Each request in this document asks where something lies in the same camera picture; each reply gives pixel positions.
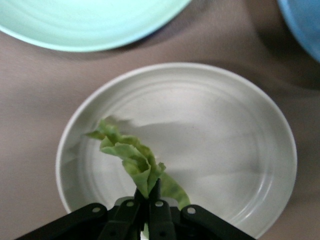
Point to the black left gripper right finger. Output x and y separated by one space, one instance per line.
162 220

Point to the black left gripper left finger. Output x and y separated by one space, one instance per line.
117 220

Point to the green lettuce leaf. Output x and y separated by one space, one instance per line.
135 157

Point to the beige plate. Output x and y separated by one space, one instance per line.
212 140

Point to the light green plate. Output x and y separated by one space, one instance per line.
87 20

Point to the blue plate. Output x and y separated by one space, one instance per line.
305 22

